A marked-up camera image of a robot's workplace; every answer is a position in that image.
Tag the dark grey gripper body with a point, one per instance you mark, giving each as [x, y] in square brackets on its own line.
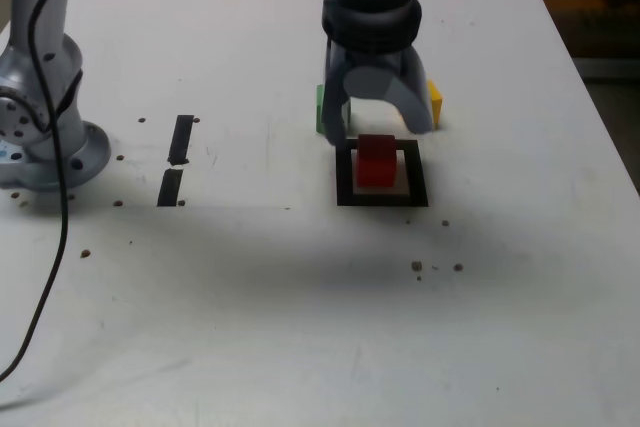
[375, 60]

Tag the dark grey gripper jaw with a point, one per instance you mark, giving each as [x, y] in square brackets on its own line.
[335, 112]

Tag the red cube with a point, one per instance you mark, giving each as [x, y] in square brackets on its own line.
[375, 167]

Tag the yellow cube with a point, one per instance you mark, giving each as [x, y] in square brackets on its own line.
[436, 107]

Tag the green cube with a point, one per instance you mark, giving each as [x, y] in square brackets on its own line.
[319, 112]

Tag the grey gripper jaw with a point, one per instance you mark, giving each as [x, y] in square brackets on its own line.
[415, 97]

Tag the black tape square outline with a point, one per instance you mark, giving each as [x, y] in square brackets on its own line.
[420, 177]

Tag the black tape strip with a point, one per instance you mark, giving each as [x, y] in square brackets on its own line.
[180, 139]

